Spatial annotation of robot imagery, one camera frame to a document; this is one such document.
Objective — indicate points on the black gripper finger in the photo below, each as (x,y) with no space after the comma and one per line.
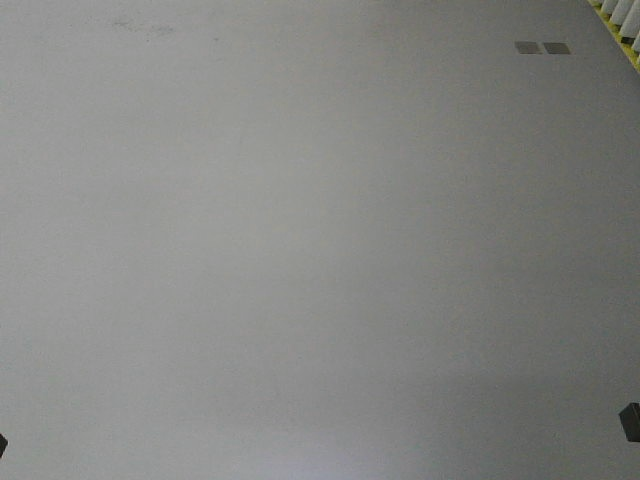
(3,445)
(629,418)

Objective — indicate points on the white slatted fence yellow base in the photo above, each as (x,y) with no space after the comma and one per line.
(621,18)

